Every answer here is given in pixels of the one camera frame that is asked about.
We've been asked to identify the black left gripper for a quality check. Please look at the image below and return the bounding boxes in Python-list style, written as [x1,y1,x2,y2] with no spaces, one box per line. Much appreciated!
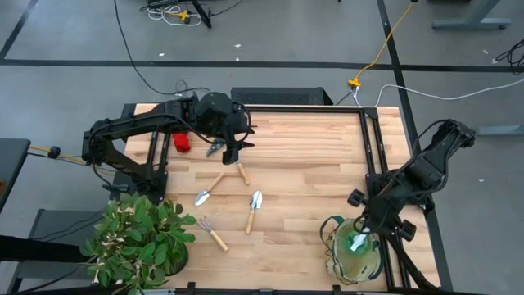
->
[223,112,257,166]

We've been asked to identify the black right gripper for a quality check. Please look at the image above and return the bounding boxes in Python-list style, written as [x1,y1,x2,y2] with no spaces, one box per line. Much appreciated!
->
[346,188,418,243]

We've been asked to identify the green spray bottle white nozzle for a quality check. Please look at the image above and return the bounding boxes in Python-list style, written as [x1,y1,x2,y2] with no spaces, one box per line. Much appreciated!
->
[342,227,372,257]

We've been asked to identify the pruning shears dark handles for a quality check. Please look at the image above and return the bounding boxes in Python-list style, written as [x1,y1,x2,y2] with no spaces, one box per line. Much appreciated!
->
[205,138,226,158]

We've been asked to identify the wooden handled garden tool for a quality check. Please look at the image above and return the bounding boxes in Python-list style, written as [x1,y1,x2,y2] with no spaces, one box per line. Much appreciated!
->
[237,161,251,186]

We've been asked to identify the trowel with wooden handle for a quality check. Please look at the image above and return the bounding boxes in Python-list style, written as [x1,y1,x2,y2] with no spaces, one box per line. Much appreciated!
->
[245,189,264,236]

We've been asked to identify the red gardening glove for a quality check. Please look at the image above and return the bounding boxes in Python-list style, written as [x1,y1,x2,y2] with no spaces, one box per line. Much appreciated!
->
[171,131,192,154]

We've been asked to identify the hand rake wooden handle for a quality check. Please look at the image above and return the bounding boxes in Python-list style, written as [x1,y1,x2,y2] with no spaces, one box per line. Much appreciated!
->
[196,216,230,253]

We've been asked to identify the green transparent gardening bag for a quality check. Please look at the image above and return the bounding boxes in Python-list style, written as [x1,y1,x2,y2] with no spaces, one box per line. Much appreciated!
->
[320,215,386,287]

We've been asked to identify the black computer tower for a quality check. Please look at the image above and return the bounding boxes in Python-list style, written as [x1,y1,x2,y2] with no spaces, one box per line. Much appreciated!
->
[230,86,335,107]

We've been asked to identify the black floor stand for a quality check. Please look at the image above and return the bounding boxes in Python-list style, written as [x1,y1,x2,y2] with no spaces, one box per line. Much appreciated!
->
[191,0,214,30]

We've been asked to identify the green potted plant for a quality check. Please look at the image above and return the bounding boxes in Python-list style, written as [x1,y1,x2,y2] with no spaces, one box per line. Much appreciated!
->
[79,192,198,295]

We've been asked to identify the grey desk foot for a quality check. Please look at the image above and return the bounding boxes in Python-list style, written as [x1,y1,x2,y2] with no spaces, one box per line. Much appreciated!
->
[474,124,524,138]

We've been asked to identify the dark grey cart shelf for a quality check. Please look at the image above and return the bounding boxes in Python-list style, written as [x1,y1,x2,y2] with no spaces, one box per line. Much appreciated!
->
[7,208,108,294]

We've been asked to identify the grey desk leg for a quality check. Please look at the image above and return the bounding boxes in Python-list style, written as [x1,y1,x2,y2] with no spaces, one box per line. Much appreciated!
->
[431,0,513,31]

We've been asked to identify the black side table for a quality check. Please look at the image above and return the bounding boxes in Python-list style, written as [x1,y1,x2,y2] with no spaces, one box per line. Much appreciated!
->
[0,138,32,214]

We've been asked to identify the black cable conduit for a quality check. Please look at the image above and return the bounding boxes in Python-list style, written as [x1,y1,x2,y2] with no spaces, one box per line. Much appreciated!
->
[386,233,437,290]

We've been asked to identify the black aluminium table frame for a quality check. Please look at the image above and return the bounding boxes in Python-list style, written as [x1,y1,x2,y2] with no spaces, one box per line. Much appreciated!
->
[122,102,454,295]

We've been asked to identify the yellow extension cable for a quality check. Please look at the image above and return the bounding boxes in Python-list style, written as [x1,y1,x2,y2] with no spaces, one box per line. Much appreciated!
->
[347,0,418,89]

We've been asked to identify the long black cable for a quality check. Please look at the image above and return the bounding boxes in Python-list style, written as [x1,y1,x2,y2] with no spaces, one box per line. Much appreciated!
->
[112,0,212,98]

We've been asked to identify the white cable bundle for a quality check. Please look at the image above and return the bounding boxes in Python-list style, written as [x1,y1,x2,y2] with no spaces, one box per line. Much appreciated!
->
[146,2,204,28]

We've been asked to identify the black cable bundle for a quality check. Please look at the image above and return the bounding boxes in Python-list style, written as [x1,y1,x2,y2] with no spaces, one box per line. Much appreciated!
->
[493,39,524,77]

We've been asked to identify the black rig post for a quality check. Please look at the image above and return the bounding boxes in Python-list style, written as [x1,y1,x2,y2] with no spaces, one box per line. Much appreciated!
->
[0,234,90,264]

